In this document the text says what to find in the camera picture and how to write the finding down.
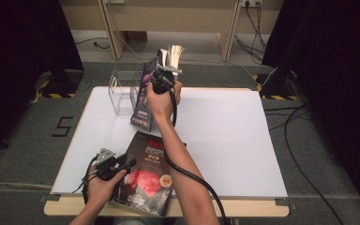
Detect black curtain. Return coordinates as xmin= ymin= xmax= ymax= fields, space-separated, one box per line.
xmin=0 ymin=0 xmax=85 ymax=163
xmin=262 ymin=0 xmax=360 ymax=214

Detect person's left hand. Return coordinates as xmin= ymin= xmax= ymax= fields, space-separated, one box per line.
xmin=86 ymin=170 xmax=128 ymax=209

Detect black cable with plug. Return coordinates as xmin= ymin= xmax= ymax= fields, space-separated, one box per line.
xmin=75 ymin=37 xmax=111 ymax=51

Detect white wall socket black plug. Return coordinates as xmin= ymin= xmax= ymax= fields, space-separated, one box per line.
xmin=241 ymin=0 xmax=263 ymax=8

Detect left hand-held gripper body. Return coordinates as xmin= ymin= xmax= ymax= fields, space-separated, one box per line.
xmin=92 ymin=147 xmax=121 ymax=182

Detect bundle of black desk cables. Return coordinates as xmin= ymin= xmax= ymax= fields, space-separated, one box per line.
xmin=233 ymin=1 xmax=268 ymax=64

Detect black and red magazine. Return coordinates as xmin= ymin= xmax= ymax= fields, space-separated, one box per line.
xmin=111 ymin=130 xmax=187 ymax=218

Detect black stand base striped tape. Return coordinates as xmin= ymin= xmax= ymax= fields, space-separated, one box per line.
xmin=38 ymin=68 xmax=85 ymax=99
xmin=252 ymin=69 xmax=299 ymax=101

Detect thick black gripper cable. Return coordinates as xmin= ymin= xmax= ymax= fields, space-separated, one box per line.
xmin=162 ymin=88 xmax=233 ymax=225

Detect black floor cables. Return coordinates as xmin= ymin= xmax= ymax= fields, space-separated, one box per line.
xmin=263 ymin=104 xmax=345 ymax=225

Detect clear acrylic file rack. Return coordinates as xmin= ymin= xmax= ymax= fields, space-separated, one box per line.
xmin=107 ymin=70 xmax=173 ymax=116

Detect person's right hand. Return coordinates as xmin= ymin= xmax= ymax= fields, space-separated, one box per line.
xmin=145 ymin=82 xmax=183 ymax=121

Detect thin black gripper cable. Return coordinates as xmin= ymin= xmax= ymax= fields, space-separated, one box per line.
xmin=71 ymin=156 xmax=99 ymax=204

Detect beige office desk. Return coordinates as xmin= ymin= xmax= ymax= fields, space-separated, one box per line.
xmin=59 ymin=0 xmax=284 ymax=62

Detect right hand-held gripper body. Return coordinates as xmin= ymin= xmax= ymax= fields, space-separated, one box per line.
xmin=152 ymin=64 xmax=183 ymax=95

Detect purple cover magazine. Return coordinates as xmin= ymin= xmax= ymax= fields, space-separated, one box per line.
xmin=157 ymin=48 xmax=170 ymax=68
xmin=130 ymin=55 xmax=160 ymax=132

